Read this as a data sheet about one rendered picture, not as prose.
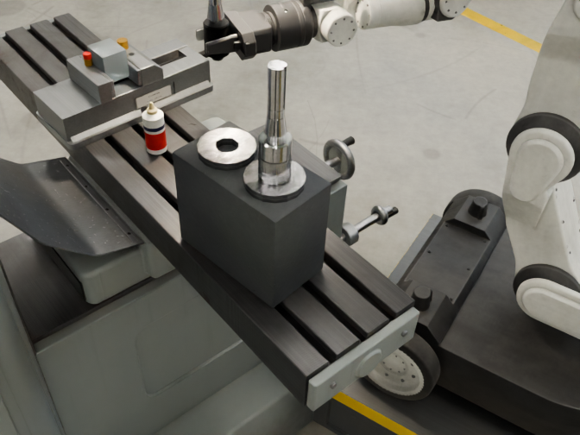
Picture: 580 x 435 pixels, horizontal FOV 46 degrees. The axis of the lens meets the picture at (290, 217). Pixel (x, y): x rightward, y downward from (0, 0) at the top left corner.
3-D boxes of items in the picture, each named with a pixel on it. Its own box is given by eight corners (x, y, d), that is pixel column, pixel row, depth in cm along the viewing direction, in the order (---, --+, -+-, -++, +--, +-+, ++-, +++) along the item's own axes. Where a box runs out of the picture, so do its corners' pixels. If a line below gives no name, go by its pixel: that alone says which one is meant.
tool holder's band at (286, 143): (298, 139, 94) (299, 133, 93) (281, 157, 91) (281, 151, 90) (268, 129, 95) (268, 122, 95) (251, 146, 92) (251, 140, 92)
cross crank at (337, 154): (334, 159, 190) (337, 125, 182) (363, 181, 184) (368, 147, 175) (291, 181, 182) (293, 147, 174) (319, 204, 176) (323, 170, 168)
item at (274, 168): (296, 172, 98) (298, 139, 94) (280, 190, 95) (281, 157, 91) (268, 160, 99) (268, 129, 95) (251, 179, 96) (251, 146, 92)
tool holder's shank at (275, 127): (291, 134, 93) (294, 63, 85) (280, 146, 91) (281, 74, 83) (271, 127, 94) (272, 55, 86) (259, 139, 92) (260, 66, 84)
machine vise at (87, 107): (176, 62, 156) (172, 18, 149) (215, 90, 149) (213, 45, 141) (35, 116, 139) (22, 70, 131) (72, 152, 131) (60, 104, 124)
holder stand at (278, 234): (231, 204, 122) (229, 112, 108) (324, 268, 111) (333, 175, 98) (180, 238, 115) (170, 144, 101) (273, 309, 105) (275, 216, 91)
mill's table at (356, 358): (72, 36, 179) (66, 9, 173) (419, 337, 112) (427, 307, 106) (-15, 64, 168) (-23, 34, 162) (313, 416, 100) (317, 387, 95)
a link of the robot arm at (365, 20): (299, 22, 137) (356, 15, 142) (318, 42, 131) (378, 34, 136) (301, -9, 133) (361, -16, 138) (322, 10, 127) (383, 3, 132)
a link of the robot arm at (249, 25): (219, -2, 127) (278, -12, 131) (222, 44, 133) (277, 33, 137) (244, 28, 119) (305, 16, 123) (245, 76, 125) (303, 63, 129)
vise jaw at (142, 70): (131, 53, 145) (129, 36, 142) (164, 78, 139) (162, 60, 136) (106, 62, 142) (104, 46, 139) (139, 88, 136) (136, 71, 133)
